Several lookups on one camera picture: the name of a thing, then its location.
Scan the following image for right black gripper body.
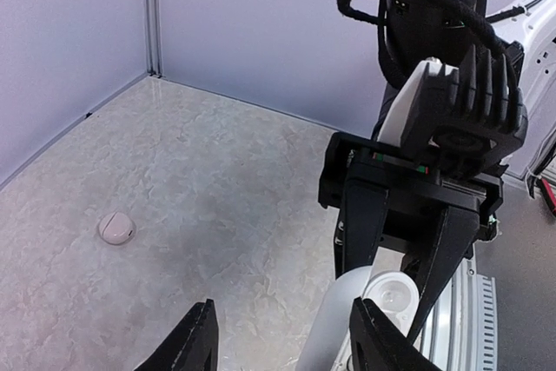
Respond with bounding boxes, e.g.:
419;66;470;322
318;132;503;257

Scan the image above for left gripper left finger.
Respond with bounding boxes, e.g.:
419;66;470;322
136;299;219;371

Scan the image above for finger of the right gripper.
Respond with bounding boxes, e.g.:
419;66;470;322
334;179;389;278
407;206;478;341

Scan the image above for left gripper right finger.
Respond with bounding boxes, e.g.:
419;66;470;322
349;297;440;371

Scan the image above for white earbud charging case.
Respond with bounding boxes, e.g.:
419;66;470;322
295;266;427;370

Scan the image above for pink earbud charging case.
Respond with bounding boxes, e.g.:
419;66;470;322
98;211;136;245

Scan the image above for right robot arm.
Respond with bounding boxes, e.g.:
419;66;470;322
318;0;555;341

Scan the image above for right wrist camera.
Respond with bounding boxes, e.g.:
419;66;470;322
376;47;528;179

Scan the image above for front aluminium rail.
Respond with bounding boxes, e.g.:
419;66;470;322
334;253;499;371

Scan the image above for white cable bundle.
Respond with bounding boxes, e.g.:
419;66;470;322
523;127;556;198

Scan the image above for red handled tool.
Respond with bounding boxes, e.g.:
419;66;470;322
537;177;556;216

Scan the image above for right aluminium frame post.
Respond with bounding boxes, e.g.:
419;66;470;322
144;0;162;78

